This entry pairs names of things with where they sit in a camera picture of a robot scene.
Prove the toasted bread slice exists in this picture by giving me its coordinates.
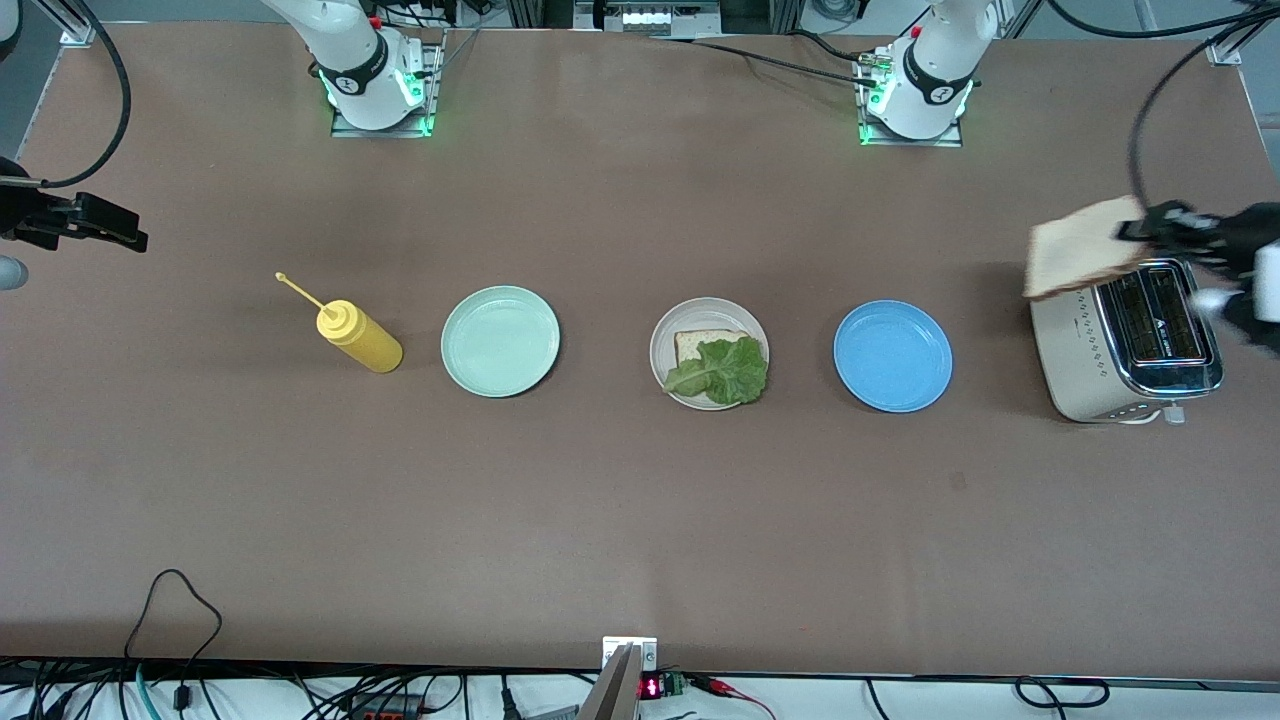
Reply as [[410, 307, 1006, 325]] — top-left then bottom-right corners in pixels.
[[1023, 195, 1151, 300]]

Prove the yellow squeeze bottle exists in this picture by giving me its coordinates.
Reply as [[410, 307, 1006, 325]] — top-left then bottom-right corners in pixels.
[[275, 271, 404, 375]]

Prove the green lettuce leaf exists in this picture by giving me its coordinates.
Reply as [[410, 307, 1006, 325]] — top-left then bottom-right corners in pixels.
[[663, 337, 770, 407]]

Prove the blue plate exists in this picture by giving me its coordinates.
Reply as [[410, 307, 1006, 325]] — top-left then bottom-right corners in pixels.
[[833, 300, 954, 414]]

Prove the mint green plate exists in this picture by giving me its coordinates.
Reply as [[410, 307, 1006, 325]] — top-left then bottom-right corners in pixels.
[[441, 286, 561, 399]]

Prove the beige plate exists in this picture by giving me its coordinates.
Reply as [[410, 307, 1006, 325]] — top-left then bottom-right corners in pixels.
[[650, 297, 770, 412]]

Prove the beige toaster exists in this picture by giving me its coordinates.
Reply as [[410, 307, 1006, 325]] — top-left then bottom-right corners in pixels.
[[1030, 255, 1225, 424]]

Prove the brown bread slice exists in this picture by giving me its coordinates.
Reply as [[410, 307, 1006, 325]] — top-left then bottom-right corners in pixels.
[[675, 329, 751, 369]]

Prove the grey background control box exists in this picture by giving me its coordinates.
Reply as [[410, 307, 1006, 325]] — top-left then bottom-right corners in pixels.
[[575, 0, 721, 36]]

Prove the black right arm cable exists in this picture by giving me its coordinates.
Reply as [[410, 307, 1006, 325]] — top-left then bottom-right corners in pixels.
[[0, 0, 133, 191]]

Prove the aluminium corner post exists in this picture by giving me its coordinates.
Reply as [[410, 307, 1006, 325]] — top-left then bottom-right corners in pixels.
[[1205, 0, 1280, 66], [35, 0, 98, 48]]

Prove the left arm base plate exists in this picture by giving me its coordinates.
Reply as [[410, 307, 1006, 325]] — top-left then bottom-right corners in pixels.
[[858, 55, 966, 148]]

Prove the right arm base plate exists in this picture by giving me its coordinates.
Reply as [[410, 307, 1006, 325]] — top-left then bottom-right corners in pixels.
[[330, 40, 443, 139]]

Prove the black looped table cable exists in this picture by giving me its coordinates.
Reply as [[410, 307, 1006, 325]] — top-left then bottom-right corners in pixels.
[[125, 570, 223, 713]]

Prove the black base power cable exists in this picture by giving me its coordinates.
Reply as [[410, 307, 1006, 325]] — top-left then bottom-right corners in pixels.
[[650, 30, 881, 86]]

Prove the black coiled cable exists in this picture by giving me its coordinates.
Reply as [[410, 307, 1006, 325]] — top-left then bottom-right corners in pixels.
[[1015, 677, 1111, 709]]

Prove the red clip cable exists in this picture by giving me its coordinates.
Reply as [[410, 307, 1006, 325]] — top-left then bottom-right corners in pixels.
[[688, 675, 779, 720]]

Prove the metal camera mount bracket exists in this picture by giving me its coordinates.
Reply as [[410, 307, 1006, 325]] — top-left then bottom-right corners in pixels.
[[602, 637, 659, 673]]

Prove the aluminium camera mount post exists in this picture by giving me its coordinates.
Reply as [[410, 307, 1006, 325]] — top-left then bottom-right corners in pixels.
[[575, 645, 641, 720]]

